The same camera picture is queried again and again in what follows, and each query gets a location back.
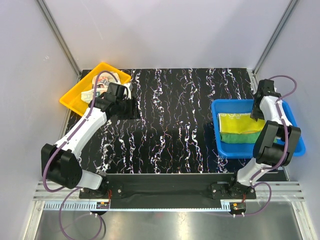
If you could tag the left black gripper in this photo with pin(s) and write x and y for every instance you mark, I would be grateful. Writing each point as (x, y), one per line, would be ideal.
(133, 113)

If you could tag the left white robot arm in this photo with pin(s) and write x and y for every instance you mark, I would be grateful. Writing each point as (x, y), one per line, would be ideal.
(59, 161)

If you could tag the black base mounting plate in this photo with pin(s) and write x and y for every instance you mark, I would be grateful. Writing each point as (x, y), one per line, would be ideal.
(165, 190)

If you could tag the yellow patterned towel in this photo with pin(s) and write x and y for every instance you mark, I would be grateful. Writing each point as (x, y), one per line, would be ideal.
(239, 123)

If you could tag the yellow plastic tray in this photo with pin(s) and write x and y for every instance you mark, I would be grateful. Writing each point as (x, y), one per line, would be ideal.
(72, 99)

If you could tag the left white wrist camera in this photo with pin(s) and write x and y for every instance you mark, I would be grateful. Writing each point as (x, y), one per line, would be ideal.
(128, 90)

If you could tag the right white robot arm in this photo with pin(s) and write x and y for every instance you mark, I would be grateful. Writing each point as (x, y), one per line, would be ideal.
(276, 143)

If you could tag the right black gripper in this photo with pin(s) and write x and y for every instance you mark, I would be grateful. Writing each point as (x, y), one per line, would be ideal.
(255, 114)

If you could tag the aluminium frame rail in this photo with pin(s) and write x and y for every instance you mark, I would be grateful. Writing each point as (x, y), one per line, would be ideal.
(67, 200)

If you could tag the white red printed towel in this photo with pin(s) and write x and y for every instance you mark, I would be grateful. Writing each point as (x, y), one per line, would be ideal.
(102, 85)

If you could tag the green microfibre towel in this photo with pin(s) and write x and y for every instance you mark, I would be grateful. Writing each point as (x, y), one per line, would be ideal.
(235, 138)

